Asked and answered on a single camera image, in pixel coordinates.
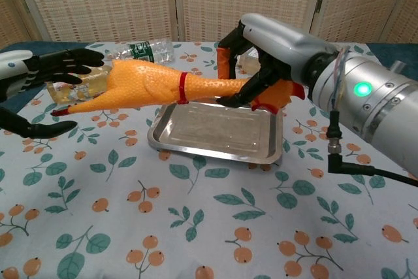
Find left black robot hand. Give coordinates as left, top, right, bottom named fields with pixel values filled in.
left=0, top=48, right=105, bottom=139

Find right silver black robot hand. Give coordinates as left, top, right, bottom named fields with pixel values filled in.
left=215, top=12, right=330, bottom=112

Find orange rubber toy chicken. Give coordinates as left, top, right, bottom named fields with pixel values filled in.
left=50, top=59, right=306, bottom=117

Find rectangular metal tray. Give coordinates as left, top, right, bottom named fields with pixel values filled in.
left=146, top=101, right=284, bottom=165

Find yellow drink bottle peach label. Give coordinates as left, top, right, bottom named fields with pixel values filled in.
left=46, top=65, right=114, bottom=103

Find pale juice bottle white cap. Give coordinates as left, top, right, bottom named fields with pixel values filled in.
left=236, top=48, right=262, bottom=76

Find woven folding screen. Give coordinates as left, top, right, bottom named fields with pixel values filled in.
left=0, top=0, right=418, bottom=44

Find clear bottle green label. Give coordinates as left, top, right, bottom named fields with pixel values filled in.
left=104, top=39, right=176, bottom=64

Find floral leaf print tablecloth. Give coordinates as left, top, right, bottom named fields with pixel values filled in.
left=0, top=41, right=418, bottom=279

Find thin multicolour wrist wires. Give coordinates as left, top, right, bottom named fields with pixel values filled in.
left=329, top=46, right=352, bottom=110

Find black arm cable with plug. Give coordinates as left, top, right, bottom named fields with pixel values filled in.
left=326, top=108, right=418, bottom=188

